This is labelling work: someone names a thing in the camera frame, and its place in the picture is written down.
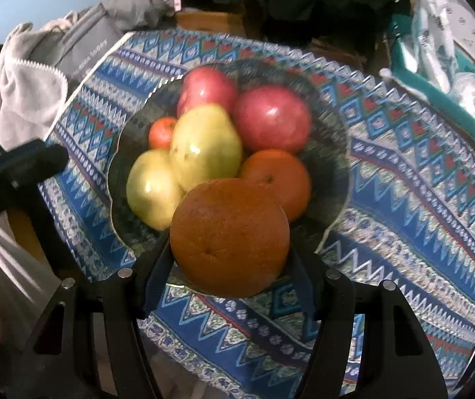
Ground grey fabric storage bag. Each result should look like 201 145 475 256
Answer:
55 6 115 79

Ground small tangerine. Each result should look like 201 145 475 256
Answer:
149 117 179 150

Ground teal plastic crate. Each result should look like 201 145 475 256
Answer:
387 0 475 152

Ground orange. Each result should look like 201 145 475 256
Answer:
170 178 291 299
237 149 312 223

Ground dark glass plate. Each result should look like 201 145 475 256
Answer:
106 59 351 296

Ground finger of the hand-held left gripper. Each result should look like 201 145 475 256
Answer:
0 139 69 233

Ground red apple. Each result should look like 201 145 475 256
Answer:
233 86 312 154
177 66 238 119

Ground wooden drawer box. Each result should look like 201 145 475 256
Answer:
175 8 246 36

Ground white rice bag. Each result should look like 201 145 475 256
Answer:
399 0 475 92

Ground blue patterned tablecloth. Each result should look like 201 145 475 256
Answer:
40 29 475 399

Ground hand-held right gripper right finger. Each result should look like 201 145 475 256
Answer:
289 245 450 399

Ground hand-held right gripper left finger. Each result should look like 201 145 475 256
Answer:
17 228 176 399

